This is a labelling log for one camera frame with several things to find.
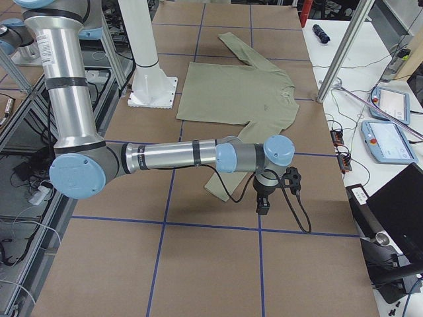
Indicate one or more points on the blue teach pendant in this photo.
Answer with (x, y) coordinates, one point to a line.
(393, 102)
(387, 143)

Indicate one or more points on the orange terminal block upper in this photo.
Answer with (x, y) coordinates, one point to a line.
(337, 137)

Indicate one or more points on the orange terminal block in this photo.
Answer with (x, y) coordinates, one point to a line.
(344, 162)
(337, 137)

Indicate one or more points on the olive green long-sleeve shirt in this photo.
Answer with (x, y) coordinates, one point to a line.
(257, 94)

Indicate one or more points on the folded dark blue umbrella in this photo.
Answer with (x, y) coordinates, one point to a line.
(320, 34)

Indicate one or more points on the black box with label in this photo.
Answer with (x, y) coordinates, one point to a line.
(366, 220)

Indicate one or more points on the reacher grabber stick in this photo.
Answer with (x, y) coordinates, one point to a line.
(418, 135)

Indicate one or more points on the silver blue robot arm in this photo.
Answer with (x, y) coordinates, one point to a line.
(14, 35)
(85, 163)

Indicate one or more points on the orange terminal block lower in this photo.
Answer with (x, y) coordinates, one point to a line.
(344, 162)

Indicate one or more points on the black tripod stand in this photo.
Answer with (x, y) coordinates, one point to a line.
(391, 273)

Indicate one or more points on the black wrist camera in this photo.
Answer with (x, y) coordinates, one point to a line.
(292, 180)

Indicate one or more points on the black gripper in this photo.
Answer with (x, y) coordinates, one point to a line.
(262, 190)

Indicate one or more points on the near blue teach pendant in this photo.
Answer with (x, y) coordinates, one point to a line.
(387, 143)

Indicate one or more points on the black laptop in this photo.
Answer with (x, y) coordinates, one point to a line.
(398, 208)

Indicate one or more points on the aluminium frame post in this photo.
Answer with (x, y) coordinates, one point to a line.
(350, 34)

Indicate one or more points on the far blue teach pendant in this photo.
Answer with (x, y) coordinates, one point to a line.
(393, 102)

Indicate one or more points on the white pedestal column base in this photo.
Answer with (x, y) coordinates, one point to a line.
(151, 87)

